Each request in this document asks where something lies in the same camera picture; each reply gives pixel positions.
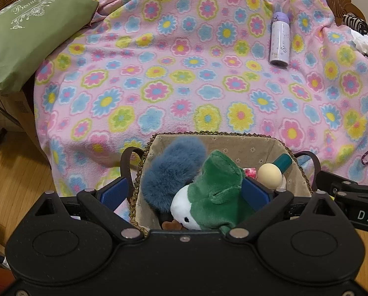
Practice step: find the blue fluffy pom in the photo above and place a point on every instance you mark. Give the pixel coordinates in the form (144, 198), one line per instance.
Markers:
(171, 172)

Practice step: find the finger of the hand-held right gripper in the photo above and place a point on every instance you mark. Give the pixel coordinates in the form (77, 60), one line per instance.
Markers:
(335, 179)

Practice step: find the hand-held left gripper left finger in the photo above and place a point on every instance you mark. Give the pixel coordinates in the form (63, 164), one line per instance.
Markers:
(114, 192)

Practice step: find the pink floral fleece blanket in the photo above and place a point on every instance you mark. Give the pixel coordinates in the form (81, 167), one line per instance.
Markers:
(202, 98)

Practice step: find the purple and white bottle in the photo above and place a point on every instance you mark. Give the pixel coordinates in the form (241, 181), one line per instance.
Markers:
(280, 41)

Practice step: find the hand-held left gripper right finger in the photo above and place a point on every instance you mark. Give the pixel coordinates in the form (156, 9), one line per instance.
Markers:
(258, 194)

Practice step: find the zebra striped item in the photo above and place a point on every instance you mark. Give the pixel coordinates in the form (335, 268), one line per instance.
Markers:
(355, 22)

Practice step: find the white crumpled tissue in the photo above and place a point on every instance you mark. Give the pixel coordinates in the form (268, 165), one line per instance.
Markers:
(364, 43)

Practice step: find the green pillow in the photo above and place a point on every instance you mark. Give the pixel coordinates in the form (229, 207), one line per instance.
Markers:
(29, 37)

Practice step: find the woven basket with beige lining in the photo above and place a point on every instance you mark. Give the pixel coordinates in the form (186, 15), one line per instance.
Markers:
(255, 148)

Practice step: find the green plush doll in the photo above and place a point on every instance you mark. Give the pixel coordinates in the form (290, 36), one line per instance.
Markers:
(218, 188)

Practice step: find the cardboard box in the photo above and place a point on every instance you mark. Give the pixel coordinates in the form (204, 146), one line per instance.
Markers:
(16, 111)

